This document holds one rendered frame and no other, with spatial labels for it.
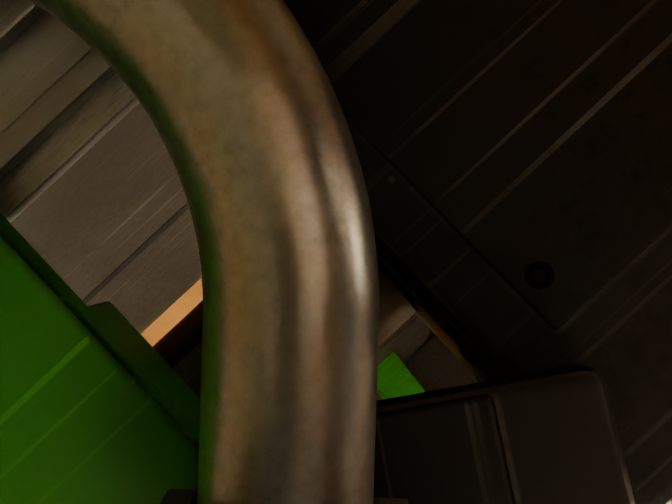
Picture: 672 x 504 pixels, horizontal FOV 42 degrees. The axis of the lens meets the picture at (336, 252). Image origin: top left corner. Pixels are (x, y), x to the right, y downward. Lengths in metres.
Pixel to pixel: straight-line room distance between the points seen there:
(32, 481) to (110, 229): 0.51
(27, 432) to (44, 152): 0.06
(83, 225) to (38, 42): 0.46
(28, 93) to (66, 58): 0.01
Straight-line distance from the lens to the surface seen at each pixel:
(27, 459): 0.19
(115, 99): 0.20
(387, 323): 0.41
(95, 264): 0.72
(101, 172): 0.62
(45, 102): 0.20
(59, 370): 0.18
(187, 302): 0.98
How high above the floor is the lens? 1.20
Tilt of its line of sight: 15 degrees down
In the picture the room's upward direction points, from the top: 137 degrees clockwise
